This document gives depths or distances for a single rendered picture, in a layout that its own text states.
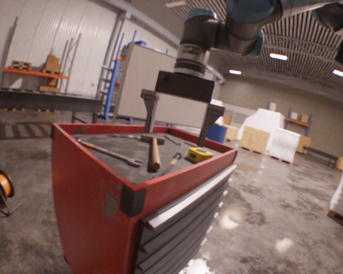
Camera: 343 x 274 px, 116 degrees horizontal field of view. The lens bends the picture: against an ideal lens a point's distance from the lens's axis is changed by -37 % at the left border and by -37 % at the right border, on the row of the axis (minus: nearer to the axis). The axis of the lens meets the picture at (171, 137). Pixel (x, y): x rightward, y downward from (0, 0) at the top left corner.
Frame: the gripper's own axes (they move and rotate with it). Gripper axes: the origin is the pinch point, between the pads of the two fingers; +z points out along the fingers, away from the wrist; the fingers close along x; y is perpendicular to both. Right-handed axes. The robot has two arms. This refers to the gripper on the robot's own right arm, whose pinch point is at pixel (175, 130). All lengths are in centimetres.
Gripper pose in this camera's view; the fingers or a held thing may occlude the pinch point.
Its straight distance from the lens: 40.4
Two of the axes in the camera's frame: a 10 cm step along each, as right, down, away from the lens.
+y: -2.2, 1.4, -9.7
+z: -2.2, 9.6, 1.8
